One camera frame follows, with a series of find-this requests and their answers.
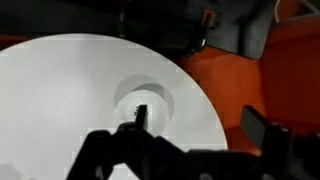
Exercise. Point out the black equipment with red clip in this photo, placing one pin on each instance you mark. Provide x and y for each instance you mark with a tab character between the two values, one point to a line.
160	23

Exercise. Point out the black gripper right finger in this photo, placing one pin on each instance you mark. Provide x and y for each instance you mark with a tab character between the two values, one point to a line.
276	150

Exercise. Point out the orange chair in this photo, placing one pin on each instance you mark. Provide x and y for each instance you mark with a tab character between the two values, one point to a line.
293	73

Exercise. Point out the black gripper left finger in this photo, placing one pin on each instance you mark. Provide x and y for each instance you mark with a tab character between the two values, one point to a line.
133	150

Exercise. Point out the dark grey upholstered seat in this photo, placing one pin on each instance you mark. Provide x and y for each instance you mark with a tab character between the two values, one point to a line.
243	26

